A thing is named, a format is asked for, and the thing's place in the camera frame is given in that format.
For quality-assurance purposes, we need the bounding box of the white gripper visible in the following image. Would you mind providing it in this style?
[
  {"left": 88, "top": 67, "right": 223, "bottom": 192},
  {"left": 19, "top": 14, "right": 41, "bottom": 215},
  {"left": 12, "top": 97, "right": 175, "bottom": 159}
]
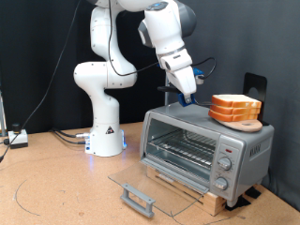
[{"left": 164, "top": 65, "right": 199, "bottom": 104}]

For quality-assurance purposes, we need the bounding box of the metal oven rack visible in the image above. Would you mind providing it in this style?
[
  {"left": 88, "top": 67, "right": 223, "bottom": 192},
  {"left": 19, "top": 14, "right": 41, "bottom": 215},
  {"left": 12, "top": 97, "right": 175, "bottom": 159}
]
[{"left": 148, "top": 128, "right": 218, "bottom": 170}]

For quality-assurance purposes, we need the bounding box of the silver oven knob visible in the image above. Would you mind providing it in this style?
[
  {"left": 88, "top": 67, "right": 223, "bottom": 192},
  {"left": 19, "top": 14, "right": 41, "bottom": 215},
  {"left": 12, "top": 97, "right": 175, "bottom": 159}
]
[
  {"left": 213, "top": 176, "right": 229, "bottom": 191},
  {"left": 217, "top": 156, "right": 233, "bottom": 172}
]

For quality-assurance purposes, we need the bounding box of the silver toaster oven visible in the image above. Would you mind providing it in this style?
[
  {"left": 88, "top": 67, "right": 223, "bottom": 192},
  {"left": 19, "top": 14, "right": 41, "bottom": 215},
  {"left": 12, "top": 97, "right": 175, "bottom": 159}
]
[{"left": 139, "top": 102, "right": 276, "bottom": 208}]

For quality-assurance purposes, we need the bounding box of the black tape piece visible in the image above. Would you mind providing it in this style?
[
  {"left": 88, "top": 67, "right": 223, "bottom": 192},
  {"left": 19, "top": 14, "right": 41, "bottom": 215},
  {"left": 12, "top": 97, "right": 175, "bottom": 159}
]
[{"left": 245, "top": 186, "right": 263, "bottom": 200}]

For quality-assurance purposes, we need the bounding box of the grey metal pole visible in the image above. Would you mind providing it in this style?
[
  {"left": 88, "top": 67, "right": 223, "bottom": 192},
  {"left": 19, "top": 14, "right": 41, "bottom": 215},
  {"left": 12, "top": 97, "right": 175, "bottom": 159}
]
[{"left": 164, "top": 74, "right": 173, "bottom": 106}]

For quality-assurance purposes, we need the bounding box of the black metal bookend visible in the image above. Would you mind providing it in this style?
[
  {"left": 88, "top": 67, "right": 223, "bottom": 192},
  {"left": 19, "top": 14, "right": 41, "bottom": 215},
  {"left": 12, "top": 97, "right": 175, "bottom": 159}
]
[{"left": 243, "top": 72, "right": 270, "bottom": 127}]

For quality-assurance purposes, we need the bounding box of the round wooden board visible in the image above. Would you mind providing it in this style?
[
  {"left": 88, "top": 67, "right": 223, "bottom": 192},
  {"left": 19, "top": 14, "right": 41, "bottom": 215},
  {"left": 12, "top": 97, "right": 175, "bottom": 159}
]
[{"left": 215, "top": 118, "right": 263, "bottom": 133}]

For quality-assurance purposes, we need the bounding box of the grey curtain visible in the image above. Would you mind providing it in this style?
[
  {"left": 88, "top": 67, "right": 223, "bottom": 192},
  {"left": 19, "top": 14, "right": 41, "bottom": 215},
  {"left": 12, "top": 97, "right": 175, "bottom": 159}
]
[{"left": 170, "top": 0, "right": 300, "bottom": 212}]

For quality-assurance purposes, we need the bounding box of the wooden slatted block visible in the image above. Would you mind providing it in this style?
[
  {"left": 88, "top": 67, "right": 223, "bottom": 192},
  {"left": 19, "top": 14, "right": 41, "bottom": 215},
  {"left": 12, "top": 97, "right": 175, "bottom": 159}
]
[{"left": 146, "top": 165, "right": 228, "bottom": 217}]

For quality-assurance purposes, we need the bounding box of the black curtain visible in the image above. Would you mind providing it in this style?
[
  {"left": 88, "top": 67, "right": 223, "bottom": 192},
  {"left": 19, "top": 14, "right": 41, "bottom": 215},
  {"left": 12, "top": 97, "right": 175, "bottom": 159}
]
[{"left": 0, "top": 0, "right": 172, "bottom": 135}]

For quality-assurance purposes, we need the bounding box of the grey box black button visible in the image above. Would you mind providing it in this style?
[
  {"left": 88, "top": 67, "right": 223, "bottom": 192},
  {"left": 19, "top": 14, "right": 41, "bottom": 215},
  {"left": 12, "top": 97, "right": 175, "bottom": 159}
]
[{"left": 7, "top": 123, "right": 29, "bottom": 149}]

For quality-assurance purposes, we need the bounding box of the thin metal stand leg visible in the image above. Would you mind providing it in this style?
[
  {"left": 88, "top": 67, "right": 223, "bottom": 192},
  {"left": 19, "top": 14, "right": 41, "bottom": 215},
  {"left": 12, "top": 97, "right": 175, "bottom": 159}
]
[{"left": 0, "top": 92, "right": 8, "bottom": 137}]

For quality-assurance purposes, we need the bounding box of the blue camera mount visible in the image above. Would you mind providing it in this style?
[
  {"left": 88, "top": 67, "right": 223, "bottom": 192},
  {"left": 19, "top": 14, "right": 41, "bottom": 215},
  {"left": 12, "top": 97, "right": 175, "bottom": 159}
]
[{"left": 192, "top": 67, "right": 205, "bottom": 85}]

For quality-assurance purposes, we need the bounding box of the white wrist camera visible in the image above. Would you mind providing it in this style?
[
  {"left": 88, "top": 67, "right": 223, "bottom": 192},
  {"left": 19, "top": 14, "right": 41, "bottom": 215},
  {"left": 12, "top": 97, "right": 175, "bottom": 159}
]
[{"left": 157, "top": 48, "right": 193, "bottom": 71}]

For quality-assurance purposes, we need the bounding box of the thin black camera cable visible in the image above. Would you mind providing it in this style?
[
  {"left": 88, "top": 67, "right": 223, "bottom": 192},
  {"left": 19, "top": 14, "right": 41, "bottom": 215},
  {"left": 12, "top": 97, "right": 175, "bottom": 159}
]
[{"left": 107, "top": 0, "right": 218, "bottom": 81}]

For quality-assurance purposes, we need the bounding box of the black base cable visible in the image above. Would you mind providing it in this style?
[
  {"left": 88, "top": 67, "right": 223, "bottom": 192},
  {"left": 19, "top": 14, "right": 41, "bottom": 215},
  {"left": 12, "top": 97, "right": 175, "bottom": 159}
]
[{"left": 52, "top": 130, "right": 87, "bottom": 145}]

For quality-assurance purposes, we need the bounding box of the black cable silver connector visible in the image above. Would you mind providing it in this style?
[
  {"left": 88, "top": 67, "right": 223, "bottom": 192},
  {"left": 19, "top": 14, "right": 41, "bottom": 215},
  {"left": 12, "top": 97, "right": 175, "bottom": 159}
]
[{"left": 50, "top": 127, "right": 91, "bottom": 139}]

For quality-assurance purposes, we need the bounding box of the long black hanging cable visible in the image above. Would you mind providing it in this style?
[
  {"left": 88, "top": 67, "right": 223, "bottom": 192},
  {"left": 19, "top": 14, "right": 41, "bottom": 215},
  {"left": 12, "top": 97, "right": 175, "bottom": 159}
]
[{"left": 0, "top": 0, "right": 83, "bottom": 162}]

